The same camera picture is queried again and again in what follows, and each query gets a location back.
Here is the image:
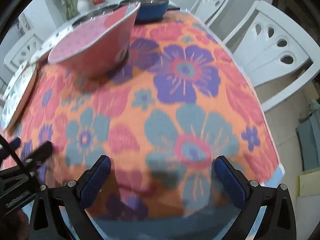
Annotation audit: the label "white ceramic vase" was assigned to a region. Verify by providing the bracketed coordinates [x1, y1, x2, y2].
[77, 0, 89, 14]

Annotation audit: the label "small white floral plate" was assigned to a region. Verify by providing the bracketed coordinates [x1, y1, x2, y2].
[29, 25, 74, 64]

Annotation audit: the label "white chair far right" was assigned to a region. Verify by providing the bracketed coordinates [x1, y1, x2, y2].
[190, 0, 234, 27]

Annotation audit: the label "white chair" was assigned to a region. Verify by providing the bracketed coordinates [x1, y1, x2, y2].
[4, 30, 43, 74]
[223, 1, 319, 112]
[190, 0, 234, 27]

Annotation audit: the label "white chair far left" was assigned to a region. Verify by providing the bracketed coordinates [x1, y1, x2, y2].
[4, 30, 43, 74]

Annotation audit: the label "pink patterned bowl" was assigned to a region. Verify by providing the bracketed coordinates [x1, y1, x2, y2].
[48, 2, 140, 78]

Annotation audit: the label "blue steel bowl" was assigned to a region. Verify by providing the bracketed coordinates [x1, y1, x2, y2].
[119, 0, 169, 23]

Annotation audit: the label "floral orange tablecloth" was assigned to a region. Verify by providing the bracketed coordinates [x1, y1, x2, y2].
[4, 11, 285, 220]

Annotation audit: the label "blue leaf round plate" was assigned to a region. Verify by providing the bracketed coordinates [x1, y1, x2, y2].
[1, 64, 37, 131]

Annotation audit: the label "white chair near right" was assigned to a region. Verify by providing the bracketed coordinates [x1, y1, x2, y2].
[223, 1, 319, 112]

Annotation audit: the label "large white floral plate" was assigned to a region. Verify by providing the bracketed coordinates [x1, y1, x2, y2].
[3, 60, 30, 100]

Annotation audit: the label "red steel bowl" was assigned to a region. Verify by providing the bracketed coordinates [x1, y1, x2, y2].
[72, 4, 119, 28]

